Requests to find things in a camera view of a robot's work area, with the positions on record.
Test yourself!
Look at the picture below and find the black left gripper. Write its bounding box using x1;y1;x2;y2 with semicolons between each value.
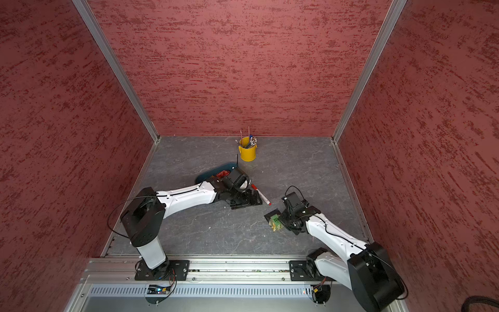
227;186;263;209

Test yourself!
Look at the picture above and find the red foil tea bag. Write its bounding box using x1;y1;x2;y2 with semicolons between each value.
216;170;231;179

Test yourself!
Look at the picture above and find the black green tea pouch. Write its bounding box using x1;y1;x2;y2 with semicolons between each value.
264;209;283;232

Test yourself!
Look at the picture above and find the teal plastic storage box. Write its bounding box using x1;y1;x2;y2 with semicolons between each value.
195;162;238;184

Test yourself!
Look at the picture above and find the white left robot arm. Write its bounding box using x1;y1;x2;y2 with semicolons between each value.
120;174;263;280

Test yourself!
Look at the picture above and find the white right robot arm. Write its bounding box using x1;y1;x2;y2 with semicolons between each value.
279;206;408;311

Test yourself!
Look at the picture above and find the red white marker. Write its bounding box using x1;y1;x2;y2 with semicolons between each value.
251;184;272;206

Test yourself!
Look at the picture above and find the yellow pen cup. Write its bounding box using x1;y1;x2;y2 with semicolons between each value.
238;137;257;162

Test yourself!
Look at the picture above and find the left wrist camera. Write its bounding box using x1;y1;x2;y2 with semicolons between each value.
224;167;252;192

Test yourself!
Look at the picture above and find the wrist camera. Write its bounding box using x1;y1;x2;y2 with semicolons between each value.
224;167;252;192
282;192;306;215

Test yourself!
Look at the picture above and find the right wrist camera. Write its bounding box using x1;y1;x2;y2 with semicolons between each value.
282;192;306;215

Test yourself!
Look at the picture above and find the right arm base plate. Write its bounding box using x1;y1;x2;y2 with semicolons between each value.
289;260;333;283

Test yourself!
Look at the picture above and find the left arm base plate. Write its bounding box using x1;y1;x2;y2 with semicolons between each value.
135;260;190;282

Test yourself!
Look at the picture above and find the aluminium front rail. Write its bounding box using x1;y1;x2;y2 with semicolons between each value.
79;256;306;285

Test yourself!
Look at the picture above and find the black cable bottom right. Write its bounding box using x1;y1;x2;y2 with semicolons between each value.
461;295;499;312

